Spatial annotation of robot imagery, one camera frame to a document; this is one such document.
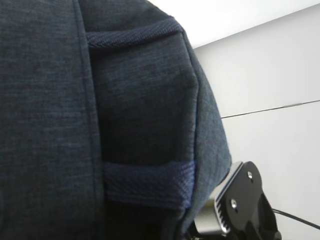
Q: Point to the navy blue lunch bag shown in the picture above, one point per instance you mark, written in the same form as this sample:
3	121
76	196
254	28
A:
109	129

